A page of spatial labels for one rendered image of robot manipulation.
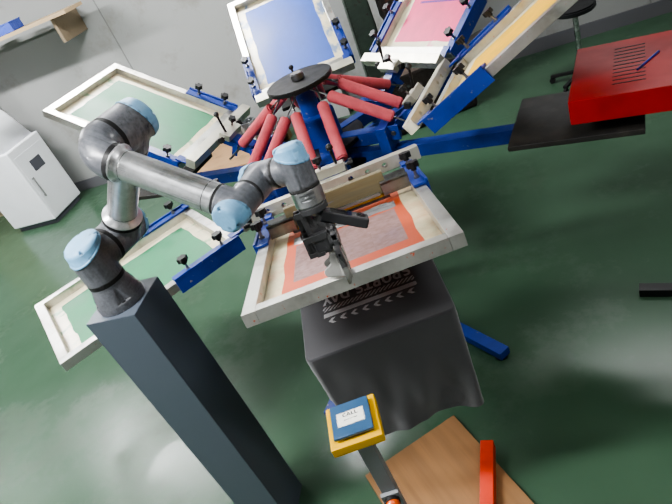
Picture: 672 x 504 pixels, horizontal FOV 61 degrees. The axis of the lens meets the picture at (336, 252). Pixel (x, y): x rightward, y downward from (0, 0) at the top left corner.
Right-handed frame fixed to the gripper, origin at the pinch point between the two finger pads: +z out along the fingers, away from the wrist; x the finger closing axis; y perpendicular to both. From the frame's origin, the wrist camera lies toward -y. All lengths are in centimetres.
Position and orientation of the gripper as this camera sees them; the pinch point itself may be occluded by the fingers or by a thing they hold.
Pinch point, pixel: (350, 274)
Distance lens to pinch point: 140.5
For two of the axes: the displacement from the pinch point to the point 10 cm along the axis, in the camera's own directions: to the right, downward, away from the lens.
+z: 3.7, 8.7, 3.3
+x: 0.4, 3.4, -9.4
